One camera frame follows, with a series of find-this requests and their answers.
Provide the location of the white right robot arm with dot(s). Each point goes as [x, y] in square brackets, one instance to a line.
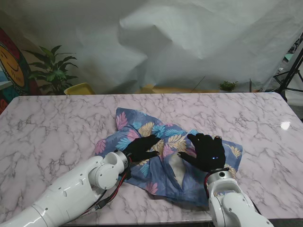
[232, 205]

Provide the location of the blue leaf print pillowcase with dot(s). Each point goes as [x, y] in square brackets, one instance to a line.
[156, 179]

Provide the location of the large green potted plant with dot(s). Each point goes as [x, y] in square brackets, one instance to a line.
[53, 71]

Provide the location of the white pillow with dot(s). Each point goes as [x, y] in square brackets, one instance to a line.
[178, 169]

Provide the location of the small green plant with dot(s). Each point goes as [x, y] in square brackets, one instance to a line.
[227, 86]

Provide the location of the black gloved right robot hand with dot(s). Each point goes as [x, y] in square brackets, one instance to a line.
[209, 153]

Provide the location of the thin brown stick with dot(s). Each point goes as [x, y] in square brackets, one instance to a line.
[199, 83]

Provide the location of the colourful smiley mural board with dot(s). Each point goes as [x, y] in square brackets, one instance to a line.
[11, 68]

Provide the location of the yellow bench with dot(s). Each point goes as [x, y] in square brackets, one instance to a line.
[175, 89]

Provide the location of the yellow chair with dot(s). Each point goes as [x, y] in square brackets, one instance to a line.
[78, 89]

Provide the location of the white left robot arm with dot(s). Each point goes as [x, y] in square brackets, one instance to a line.
[71, 189]

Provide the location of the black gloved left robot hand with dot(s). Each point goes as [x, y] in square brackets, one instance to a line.
[142, 149]

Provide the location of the teal panel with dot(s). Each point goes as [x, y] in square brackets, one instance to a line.
[288, 58]

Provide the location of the black tripod stand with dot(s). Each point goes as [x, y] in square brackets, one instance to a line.
[294, 68]

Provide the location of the white backdrop sheet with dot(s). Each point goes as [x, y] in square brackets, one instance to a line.
[165, 35]

